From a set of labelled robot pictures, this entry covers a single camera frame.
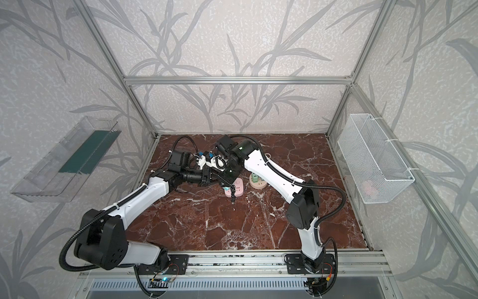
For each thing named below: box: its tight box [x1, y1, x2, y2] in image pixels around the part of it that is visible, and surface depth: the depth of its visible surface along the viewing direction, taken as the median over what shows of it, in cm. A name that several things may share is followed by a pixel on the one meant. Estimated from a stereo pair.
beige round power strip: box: [248, 173, 268, 190], surface depth 97 cm
